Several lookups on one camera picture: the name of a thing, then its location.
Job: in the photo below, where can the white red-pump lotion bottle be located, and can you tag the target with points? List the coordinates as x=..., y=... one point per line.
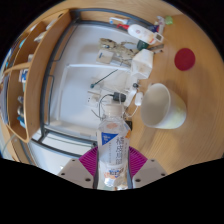
x=141, y=33

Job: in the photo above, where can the wooden tree figurine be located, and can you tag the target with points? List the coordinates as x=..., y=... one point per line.
x=118, y=50

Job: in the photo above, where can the black plug-in charger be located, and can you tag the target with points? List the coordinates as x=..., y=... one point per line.
x=119, y=97

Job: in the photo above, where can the white tissue box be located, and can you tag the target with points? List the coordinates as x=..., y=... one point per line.
x=142, y=65

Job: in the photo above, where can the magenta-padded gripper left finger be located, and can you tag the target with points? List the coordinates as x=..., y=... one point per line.
x=75, y=173

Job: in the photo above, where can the wooden shelf unit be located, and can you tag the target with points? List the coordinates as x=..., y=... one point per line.
x=35, y=90

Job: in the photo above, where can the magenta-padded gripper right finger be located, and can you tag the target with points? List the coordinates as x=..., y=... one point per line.
x=150, y=171

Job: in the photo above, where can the flat round red coaster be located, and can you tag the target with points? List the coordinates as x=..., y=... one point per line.
x=185, y=59

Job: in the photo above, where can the clear spray bottle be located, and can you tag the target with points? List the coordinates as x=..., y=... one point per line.
x=116, y=20

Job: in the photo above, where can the small white thermometer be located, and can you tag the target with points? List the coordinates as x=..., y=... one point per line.
x=159, y=37

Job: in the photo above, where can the grey metal desk frame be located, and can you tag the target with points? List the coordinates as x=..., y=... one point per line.
x=46, y=100

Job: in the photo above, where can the green soap packet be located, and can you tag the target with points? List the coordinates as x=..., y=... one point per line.
x=169, y=20

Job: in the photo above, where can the clear plastic water bottle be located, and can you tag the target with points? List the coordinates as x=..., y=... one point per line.
x=113, y=150

